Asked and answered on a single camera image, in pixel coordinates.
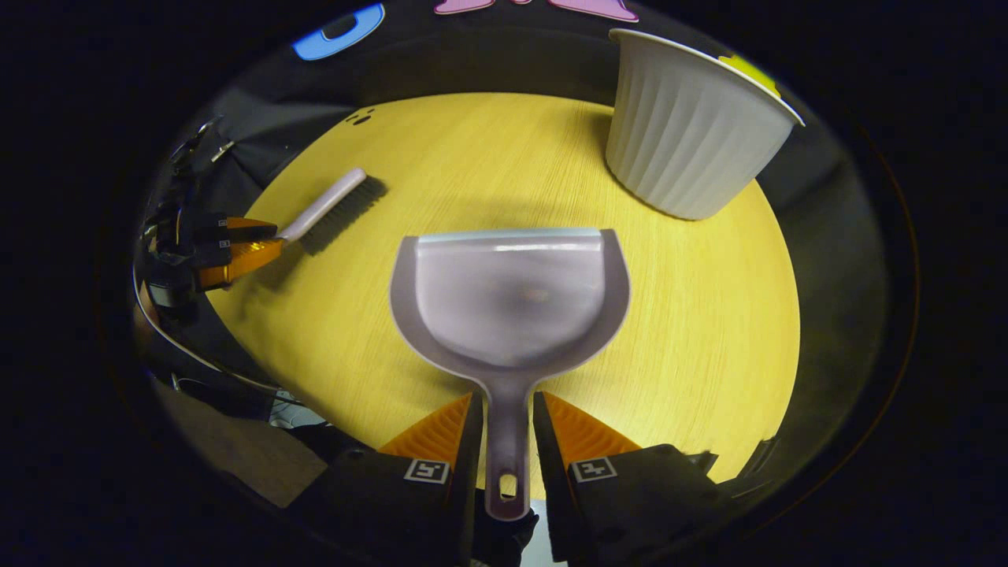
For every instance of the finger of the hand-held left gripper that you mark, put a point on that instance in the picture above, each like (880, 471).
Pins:
(240, 228)
(244, 260)

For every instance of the white ribbed garbage bin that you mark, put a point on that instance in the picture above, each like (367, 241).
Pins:
(693, 134)

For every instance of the small pink broom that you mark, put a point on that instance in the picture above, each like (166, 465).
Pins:
(323, 206)

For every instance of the pink dustpan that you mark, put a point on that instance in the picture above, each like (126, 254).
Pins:
(512, 299)

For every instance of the yellow wooden desktop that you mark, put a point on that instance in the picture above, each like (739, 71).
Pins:
(693, 331)

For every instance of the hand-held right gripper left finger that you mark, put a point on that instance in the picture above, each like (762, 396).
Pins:
(461, 488)

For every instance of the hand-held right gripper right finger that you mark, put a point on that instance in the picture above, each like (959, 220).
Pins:
(551, 488)

